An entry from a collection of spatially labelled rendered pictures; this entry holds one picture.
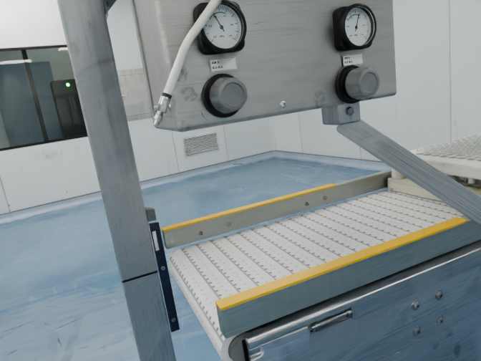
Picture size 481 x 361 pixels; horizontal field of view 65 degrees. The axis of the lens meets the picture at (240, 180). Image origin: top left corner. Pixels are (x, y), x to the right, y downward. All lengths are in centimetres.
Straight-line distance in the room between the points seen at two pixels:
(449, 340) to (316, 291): 34
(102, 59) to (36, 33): 485
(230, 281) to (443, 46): 389
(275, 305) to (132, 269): 31
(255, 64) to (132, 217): 38
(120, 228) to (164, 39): 39
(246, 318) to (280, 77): 23
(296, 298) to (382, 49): 26
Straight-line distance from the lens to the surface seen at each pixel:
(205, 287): 50
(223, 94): 28
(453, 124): 423
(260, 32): 32
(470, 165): 70
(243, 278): 50
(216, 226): 65
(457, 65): 417
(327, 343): 47
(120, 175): 61
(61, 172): 538
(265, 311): 40
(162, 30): 30
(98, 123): 60
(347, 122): 41
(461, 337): 74
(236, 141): 610
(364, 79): 34
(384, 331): 52
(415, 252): 50
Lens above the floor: 112
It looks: 13 degrees down
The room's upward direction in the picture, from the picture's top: 8 degrees counter-clockwise
